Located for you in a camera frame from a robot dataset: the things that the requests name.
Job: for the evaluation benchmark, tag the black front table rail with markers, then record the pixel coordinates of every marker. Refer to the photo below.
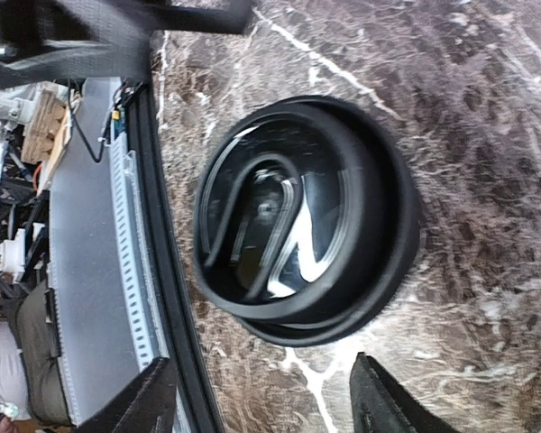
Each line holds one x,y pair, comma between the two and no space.
199,408

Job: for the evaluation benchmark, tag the green circuit board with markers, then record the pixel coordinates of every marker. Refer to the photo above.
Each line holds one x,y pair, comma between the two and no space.
122,98

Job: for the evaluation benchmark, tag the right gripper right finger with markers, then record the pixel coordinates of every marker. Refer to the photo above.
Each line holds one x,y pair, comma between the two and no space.
381,405

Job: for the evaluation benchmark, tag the background clutter shelf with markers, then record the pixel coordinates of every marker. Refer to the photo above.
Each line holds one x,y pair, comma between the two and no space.
37,116

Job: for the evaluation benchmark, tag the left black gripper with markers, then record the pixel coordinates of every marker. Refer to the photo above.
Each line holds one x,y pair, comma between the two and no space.
52,40

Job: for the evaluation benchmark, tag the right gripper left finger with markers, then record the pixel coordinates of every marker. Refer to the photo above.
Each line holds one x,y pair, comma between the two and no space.
146,404

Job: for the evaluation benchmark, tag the white slotted cable duct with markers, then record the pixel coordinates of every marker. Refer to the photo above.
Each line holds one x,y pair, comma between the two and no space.
141,303

